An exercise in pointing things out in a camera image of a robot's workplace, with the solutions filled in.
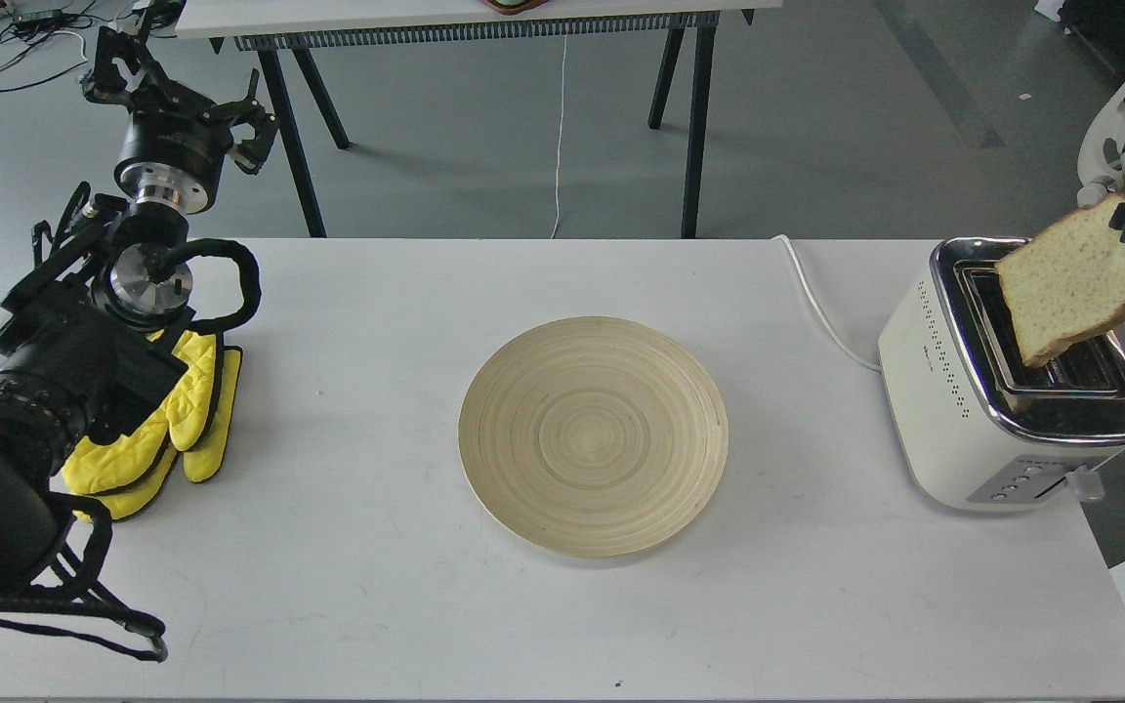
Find cream white toaster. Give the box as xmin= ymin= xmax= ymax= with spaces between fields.
xmin=878 ymin=237 xmax=1125 ymax=513

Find white background table black legs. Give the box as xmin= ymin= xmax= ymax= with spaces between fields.
xmin=176 ymin=1 xmax=767 ymax=238

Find slice of white bread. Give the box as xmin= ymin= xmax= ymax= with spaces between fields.
xmin=995 ymin=193 xmax=1125 ymax=368

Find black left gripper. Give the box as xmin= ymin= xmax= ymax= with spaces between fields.
xmin=82 ymin=26 xmax=278 ymax=215

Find thin white hanging cable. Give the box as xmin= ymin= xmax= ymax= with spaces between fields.
xmin=550 ymin=37 xmax=568 ymax=240

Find brown object on background table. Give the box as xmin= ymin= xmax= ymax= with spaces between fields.
xmin=482 ymin=0 xmax=548 ymax=15

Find round bamboo plate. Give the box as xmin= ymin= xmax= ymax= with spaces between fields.
xmin=457 ymin=316 xmax=730 ymax=558

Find white toaster power cable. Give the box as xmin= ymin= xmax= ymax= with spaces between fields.
xmin=774 ymin=235 xmax=882 ymax=373

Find yellow quilted pot holder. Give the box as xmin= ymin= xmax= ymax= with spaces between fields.
xmin=60 ymin=346 xmax=244 ymax=521

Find black cables on floor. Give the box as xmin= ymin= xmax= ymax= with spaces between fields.
xmin=0 ymin=0 xmax=134 ymax=94

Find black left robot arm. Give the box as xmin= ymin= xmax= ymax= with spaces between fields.
xmin=0 ymin=22 xmax=277 ymax=663

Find yellow oven mitt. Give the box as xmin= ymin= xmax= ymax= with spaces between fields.
xmin=60 ymin=332 xmax=224 ymax=497

